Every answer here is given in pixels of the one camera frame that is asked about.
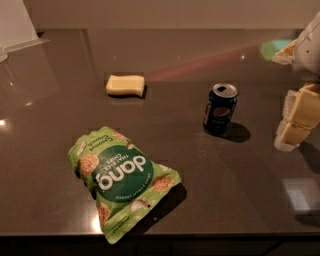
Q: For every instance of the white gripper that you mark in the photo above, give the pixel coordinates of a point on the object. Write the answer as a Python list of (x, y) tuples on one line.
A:
[(309, 53)]

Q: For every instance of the yellow sponge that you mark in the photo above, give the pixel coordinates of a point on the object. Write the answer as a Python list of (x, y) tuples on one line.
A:
[(125, 85)]

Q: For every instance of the blue Pepsi can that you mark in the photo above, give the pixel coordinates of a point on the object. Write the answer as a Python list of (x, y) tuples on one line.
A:
[(221, 104)]

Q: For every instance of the green dang chips bag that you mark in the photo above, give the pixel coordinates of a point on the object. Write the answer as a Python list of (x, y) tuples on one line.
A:
[(125, 183)]

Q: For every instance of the white object at left edge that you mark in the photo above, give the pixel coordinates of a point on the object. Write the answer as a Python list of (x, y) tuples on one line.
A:
[(16, 29)]

